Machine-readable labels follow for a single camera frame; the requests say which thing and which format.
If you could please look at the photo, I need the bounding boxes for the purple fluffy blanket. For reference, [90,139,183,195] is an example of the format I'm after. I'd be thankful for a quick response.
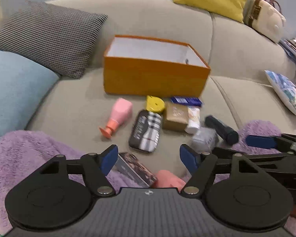
[0,120,296,236]

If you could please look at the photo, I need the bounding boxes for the yellow tape measure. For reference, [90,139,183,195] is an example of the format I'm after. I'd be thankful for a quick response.
[146,95,165,114]

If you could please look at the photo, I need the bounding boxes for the light blue cushion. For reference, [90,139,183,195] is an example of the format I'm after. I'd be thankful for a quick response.
[0,51,59,137]

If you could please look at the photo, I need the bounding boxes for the pink bottle with suction base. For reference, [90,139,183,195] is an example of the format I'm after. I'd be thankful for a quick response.
[99,98,132,139]

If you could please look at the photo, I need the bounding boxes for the dark patterned card box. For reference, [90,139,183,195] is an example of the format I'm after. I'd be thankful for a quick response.
[115,152,156,188]

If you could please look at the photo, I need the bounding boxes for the gold brown box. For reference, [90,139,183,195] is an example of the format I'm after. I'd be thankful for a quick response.
[162,102,189,132]

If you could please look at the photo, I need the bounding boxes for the stack of books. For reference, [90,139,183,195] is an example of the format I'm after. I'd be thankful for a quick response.
[279,39,296,63]

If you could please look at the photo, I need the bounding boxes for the black white checked cushion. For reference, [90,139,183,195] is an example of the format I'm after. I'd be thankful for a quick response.
[0,1,108,79]

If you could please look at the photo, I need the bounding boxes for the orange cardboard box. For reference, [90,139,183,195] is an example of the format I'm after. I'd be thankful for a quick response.
[103,35,211,97]

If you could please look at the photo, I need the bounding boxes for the blue tin box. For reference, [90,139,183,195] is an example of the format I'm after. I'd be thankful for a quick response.
[170,96,203,107]

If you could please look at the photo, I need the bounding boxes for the pink cup with spout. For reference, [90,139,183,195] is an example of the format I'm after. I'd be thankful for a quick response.
[152,170,186,192]

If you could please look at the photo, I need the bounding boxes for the blue patterned cushion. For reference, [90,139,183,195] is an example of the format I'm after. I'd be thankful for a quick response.
[265,70,296,116]

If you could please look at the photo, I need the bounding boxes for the clear plastic cube box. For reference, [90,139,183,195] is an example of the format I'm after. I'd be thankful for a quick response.
[190,127,219,153]

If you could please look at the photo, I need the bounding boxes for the cream brown handbag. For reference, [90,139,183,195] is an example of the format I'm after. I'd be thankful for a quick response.
[244,0,286,43]

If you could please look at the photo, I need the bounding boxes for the black cylinder bottle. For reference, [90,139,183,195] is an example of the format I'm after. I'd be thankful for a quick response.
[205,115,239,146]

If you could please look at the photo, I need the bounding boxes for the plaid glasses case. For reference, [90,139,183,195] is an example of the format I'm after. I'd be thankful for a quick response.
[128,110,162,152]

